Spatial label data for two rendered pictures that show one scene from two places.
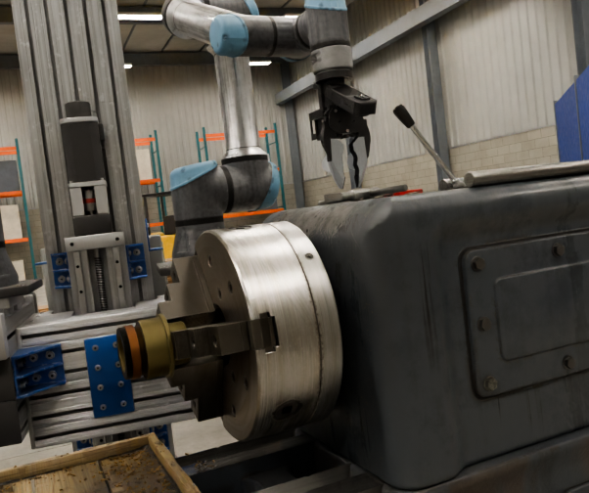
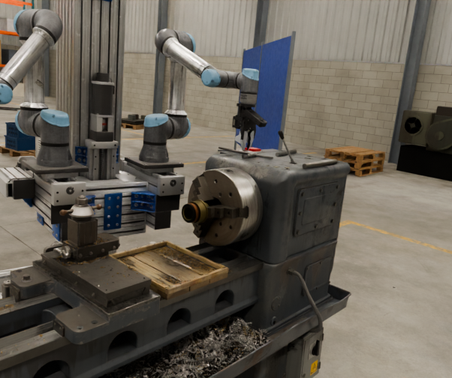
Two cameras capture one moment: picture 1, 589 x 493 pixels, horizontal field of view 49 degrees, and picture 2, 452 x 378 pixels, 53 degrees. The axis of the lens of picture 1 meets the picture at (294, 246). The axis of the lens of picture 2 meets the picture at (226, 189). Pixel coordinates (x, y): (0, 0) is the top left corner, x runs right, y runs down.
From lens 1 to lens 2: 1.12 m
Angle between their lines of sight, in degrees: 27
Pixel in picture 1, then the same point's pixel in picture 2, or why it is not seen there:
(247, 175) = (179, 124)
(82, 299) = (95, 172)
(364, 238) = (277, 184)
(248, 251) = (239, 183)
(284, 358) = (248, 220)
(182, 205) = (152, 135)
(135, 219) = (116, 133)
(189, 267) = (203, 181)
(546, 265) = (317, 195)
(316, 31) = (247, 87)
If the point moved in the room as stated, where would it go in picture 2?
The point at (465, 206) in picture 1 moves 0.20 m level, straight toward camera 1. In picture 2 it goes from (304, 176) to (320, 187)
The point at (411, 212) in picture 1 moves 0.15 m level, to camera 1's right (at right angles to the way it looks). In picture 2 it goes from (292, 178) to (323, 178)
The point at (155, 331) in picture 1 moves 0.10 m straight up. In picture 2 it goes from (202, 206) to (204, 181)
